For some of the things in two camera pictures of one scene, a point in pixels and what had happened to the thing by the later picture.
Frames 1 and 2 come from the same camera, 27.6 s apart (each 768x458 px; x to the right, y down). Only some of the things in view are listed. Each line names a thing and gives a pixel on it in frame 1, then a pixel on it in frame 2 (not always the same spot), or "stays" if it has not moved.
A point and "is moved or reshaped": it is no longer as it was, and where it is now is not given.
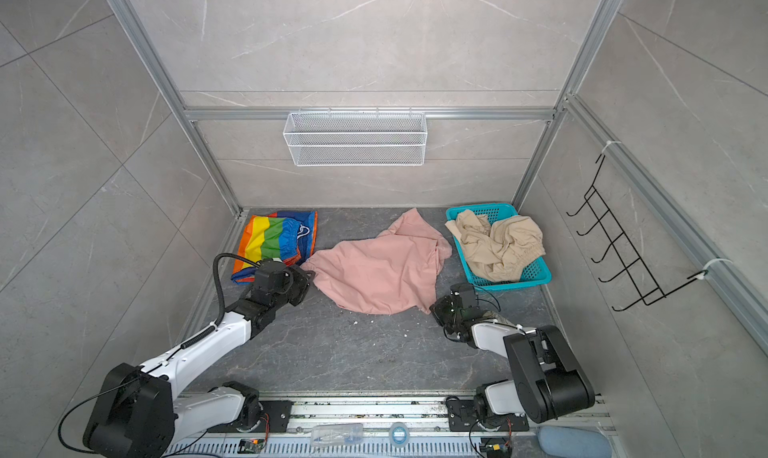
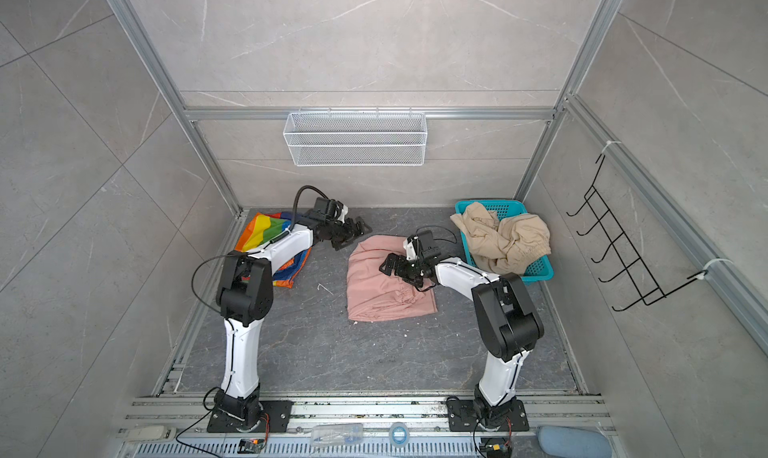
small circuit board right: [496, 447] stays
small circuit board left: [250, 445] stays
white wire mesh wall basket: [355, 138] stays
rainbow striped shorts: [287, 236] stays
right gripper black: [438, 309] -> [391, 260]
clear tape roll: [398, 434] stays
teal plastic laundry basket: [498, 248] is moved or reshaped
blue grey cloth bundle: [569, 442] stays
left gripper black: [302, 277] -> [353, 231]
